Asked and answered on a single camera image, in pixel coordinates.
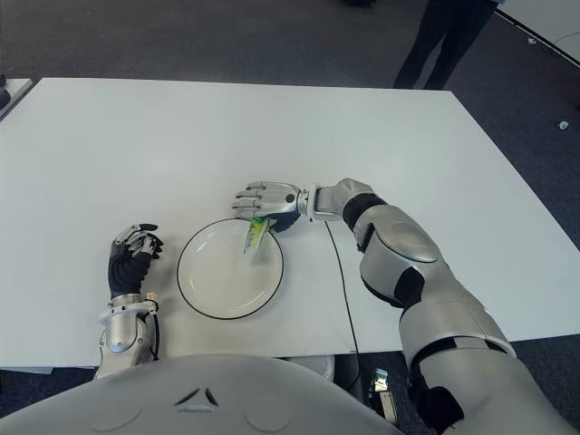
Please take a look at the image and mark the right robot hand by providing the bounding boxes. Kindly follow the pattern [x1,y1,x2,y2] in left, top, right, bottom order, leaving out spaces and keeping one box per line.
[230,180,304,235]

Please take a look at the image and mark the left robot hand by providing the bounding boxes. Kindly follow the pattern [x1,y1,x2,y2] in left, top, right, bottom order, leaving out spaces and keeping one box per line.
[107,222,165,299]

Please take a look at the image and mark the green toothpaste tube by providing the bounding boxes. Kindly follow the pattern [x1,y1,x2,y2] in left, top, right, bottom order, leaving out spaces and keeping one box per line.
[239,217,272,255]

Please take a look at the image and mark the white plate black rim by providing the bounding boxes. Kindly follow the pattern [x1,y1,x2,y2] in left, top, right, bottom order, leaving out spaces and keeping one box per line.
[176,217,286,322]

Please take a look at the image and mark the grey robot torso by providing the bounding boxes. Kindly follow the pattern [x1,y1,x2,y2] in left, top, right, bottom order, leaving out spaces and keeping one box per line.
[0,353,404,435]

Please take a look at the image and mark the white side table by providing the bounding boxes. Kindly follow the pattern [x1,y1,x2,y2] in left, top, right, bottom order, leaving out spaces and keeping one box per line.
[0,77,36,123]

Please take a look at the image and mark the person legs dark trousers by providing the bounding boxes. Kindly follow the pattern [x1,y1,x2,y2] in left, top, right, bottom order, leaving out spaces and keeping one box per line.
[392,0,495,91]

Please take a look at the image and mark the white background table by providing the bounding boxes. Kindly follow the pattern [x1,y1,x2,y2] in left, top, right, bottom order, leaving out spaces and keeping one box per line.
[493,0,580,69]

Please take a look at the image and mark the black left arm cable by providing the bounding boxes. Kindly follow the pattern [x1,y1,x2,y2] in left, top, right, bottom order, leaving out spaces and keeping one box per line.
[143,312,162,363]

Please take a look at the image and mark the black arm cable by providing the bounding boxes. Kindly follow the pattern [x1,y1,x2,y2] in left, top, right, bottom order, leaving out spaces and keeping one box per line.
[324,219,363,391]
[143,312,162,363]

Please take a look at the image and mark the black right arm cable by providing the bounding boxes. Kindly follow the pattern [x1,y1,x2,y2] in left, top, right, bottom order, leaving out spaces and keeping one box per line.
[324,219,363,391]

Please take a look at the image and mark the metal bracket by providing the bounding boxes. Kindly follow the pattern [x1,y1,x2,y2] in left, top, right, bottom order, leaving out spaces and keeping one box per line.
[370,367,392,400]

